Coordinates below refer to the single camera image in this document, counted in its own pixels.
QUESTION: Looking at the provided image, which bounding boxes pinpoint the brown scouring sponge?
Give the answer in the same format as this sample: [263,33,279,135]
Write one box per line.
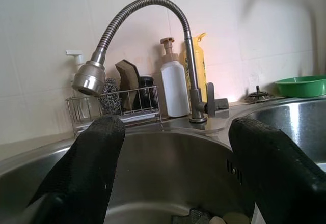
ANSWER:
[114,59,141,110]

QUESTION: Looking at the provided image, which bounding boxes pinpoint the grey mesh drain strainer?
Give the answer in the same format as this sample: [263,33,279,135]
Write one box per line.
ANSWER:
[172,207,213,224]

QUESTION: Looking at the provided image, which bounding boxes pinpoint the yellow detergent bottle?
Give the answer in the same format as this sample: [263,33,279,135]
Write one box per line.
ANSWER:
[183,32,208,103]

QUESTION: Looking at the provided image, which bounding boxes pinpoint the large beige round item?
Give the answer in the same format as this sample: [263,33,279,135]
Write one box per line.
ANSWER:
[223,211,252,224]

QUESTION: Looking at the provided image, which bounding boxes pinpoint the steel wool scrubber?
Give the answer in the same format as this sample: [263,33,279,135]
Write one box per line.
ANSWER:
[99,77,123,116]

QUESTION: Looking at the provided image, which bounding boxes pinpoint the dark grey sponge block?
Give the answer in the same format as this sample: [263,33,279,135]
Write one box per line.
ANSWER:
[214,97,229,110]

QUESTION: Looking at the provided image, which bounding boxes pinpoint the steel flexible-neck faucet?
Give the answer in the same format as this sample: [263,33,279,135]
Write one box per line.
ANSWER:
[71,0,216,124]

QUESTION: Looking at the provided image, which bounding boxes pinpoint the white pump bottle beige top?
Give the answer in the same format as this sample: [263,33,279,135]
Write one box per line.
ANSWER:
[159,37,191,118]

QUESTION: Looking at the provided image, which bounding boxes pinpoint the metal sink strainer plug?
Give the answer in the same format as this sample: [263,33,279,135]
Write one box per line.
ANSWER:
[244,85,276,104]

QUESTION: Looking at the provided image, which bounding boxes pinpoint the chrome wire sink caddy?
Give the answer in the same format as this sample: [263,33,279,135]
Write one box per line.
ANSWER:
[65,85,163,137]

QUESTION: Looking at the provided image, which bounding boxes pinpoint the clear pump soap bottle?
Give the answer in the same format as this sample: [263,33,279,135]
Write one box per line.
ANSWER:
[65,50,102,123]

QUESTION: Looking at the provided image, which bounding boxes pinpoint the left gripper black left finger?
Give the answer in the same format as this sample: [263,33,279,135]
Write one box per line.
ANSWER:
[16,114,126,224]

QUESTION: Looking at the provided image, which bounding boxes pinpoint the green plastic bowl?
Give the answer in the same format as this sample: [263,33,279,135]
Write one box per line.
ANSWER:
[274,75,326,98]

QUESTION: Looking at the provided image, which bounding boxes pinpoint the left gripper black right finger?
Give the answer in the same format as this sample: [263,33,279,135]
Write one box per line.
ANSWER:
[228,116,326,224]

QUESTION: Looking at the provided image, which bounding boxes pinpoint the stainless steel double sink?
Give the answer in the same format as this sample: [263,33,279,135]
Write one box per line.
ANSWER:
[0,95,326,224]

